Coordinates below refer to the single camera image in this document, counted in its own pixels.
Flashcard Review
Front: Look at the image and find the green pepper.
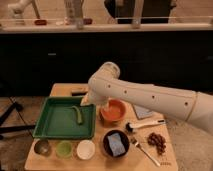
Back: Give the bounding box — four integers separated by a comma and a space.
70, 106, 83, 125

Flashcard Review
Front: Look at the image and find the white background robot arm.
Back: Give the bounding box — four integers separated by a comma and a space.
8, 0, 40, 19

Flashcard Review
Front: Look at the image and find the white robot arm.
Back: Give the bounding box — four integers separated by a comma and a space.
81, 62, 213, 135

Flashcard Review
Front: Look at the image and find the green plastic cup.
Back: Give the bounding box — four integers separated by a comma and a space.
55, 140, 72, 158

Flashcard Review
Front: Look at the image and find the metal cup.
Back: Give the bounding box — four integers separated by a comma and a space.
34, 139, 51, 156

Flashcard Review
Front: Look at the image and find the orange bowl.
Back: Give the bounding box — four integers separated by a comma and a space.
100, 99, 126, 122

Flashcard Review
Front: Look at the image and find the green plastic tray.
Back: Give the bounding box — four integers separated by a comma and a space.
33, 97, 96, 140

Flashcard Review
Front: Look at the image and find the blue sponge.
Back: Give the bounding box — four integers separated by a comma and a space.
107, 133, 126, 157

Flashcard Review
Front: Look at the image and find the dark bowl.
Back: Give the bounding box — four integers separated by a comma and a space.
103, 130, 130, 158

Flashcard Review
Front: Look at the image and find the blue grey cloth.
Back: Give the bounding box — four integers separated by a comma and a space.
133, 105, 153, 120

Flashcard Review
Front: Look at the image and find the metal fork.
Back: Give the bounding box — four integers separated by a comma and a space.
130, 137, 161, 167

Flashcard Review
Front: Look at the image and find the black tripod stand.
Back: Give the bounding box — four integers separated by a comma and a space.
0, 97, 35, 140

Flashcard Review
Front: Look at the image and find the brown grape bunch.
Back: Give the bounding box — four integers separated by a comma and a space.
147, 132, 166, 155

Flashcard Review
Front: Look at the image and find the red dish on shelf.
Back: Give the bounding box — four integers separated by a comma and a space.
34, 19, 47, 26

